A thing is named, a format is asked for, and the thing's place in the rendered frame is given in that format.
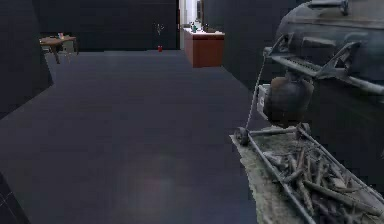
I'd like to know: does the red-brown kitchen counter cabinet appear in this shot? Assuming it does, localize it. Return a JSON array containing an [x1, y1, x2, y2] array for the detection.
[[182, 27, 226, 69]]

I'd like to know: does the pile of grey firewood sticks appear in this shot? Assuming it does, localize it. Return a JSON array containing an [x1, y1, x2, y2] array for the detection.
[[261, 146, 383, 224]]

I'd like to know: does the black barbecue grill on wheels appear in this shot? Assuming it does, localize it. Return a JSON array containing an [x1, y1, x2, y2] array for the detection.
[[233, 0, 384, 224]]

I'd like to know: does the brown wooden table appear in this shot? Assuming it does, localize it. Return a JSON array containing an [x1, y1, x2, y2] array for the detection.
[[39, 34, 79, 65]]

